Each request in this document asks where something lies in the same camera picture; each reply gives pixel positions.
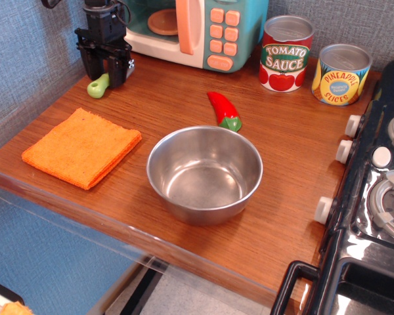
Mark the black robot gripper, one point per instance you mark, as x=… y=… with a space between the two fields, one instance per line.
x=104 y=40

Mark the green handled grey spatula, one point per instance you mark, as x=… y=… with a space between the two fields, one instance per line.
x=97 y=88

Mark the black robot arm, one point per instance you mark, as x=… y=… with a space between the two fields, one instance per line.
x=98 y=2

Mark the red toy chili pepper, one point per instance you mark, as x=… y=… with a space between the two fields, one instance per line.
x=226 y=113

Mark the orange folded cloth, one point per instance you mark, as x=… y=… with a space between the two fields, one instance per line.
x=82 y=149

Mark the teal toy microwave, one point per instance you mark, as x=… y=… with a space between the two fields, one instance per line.
x=213 y=35

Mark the stainless steel bowl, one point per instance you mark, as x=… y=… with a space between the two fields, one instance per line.
x=204 y=175

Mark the tomato sauce can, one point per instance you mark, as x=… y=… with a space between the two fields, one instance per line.
x=285 y=51

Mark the pineapple slices can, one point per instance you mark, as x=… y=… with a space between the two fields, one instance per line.
x=340 y=74

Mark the white stove knob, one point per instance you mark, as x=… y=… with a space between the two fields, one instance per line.
x=352 y=125
x=343 y=151
x=324 y=206

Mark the orange object at corner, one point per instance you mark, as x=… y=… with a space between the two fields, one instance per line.
x=15 y=308

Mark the white stove button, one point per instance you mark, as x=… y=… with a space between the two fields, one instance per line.
x=381 y=157

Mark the black toy stove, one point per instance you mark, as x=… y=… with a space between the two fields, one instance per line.
x=356 y=268

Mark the black oven door handle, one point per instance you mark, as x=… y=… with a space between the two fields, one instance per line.
x=295 y=271

